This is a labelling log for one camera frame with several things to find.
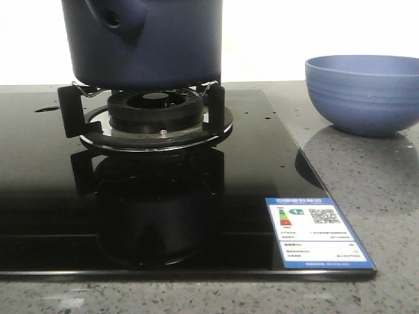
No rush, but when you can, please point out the blue plastic bowl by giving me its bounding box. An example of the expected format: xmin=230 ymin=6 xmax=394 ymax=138
xmin=305 ymin=55 xmax=418 ymax=137

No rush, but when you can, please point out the gas burner with pot support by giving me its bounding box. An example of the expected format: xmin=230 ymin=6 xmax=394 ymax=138
xmin=58 ymin=81 xmax=232 ymax=154

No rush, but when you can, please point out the dark blue cooking pot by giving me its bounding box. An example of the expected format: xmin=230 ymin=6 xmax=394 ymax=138
xmin=62 ymin=1 xmax=223 ymax=90

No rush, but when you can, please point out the blue energy label sticker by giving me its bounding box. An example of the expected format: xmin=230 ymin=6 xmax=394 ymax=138
xmin=265 ymin=198 xmax=375 ymax=270

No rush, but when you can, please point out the black glass gas stove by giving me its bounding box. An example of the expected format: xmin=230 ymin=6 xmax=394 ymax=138
xmin=1 ymin=90 xmax=376 ymax=281

